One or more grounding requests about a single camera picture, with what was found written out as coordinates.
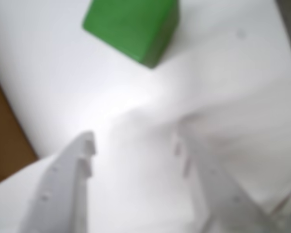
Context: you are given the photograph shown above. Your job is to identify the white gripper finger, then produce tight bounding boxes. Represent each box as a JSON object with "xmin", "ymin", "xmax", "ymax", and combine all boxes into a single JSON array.
[
  {"xmin": 16, "ymin": 131, "xmax": 97, "ymax": 233},
  {"xmin": 173, "ymin": 132, "xmax": 291, "ymax": 233}
]

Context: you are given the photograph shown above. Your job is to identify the green cube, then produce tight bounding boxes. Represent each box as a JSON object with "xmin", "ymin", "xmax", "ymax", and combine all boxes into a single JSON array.
[{"xmin": 81, "ymin": 0, "xmax": 180, "ymax": 69}]

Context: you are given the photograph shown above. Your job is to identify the brown cardboard box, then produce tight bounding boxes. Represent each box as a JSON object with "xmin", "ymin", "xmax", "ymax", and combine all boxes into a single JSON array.
[{"xmin": 0, "ymin": 63, "xmax": 38, "ymax": 187}]

